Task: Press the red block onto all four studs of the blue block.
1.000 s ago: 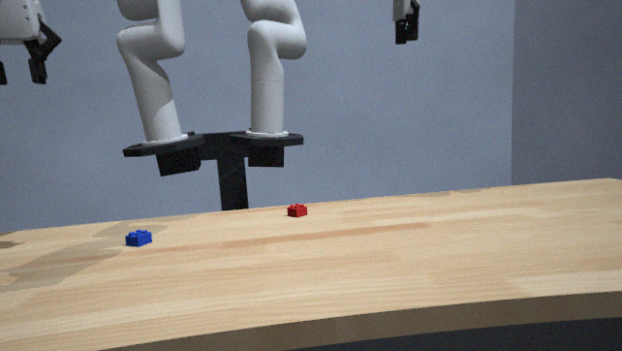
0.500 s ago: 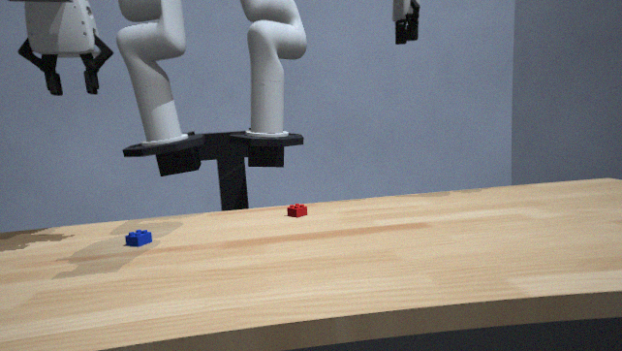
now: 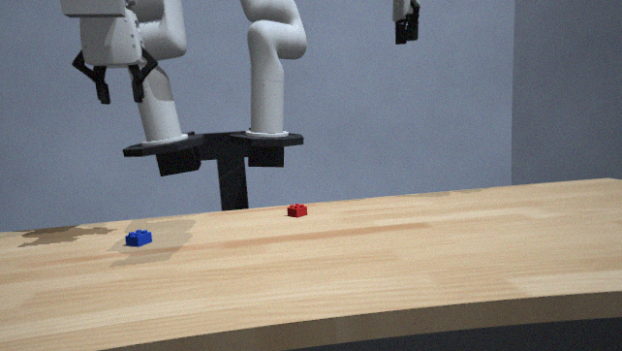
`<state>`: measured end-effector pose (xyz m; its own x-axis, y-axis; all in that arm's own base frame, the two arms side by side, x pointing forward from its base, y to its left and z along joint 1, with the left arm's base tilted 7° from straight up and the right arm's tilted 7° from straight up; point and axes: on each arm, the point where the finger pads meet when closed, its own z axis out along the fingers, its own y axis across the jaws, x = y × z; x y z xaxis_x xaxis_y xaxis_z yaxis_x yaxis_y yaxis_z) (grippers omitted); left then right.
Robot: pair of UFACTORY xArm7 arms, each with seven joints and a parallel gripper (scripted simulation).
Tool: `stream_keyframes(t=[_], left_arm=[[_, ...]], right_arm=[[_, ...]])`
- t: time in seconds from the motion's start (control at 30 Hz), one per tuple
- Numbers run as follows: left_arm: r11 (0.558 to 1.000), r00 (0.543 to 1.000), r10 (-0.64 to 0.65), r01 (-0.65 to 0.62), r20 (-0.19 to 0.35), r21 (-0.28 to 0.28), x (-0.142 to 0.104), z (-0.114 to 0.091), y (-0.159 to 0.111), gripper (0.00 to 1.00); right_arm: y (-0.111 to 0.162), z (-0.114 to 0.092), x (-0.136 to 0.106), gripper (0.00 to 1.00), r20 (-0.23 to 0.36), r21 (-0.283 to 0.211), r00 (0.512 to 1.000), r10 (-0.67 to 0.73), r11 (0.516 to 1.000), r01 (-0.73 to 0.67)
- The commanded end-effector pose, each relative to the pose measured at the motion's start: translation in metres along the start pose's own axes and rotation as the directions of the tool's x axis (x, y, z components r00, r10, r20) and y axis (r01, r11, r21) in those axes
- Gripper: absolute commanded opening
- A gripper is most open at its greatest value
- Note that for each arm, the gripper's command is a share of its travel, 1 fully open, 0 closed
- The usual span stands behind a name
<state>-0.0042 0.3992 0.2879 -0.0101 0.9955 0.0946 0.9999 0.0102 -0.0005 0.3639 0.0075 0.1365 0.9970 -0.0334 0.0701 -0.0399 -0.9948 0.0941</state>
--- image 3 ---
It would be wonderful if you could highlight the red toy brick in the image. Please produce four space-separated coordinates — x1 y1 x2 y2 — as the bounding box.
287 204 307 218

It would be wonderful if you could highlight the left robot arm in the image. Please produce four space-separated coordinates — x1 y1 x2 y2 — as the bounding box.
240 0 307 138

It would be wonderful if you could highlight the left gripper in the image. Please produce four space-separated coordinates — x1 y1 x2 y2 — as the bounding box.
392 0 420 45

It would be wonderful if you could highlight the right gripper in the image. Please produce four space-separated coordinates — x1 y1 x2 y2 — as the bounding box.
72 7 158 105

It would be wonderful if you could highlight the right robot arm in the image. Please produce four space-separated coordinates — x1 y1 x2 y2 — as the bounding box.
60 0 188 146

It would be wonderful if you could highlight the blue toy building block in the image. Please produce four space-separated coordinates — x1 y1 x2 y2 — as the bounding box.
125 230 152 247

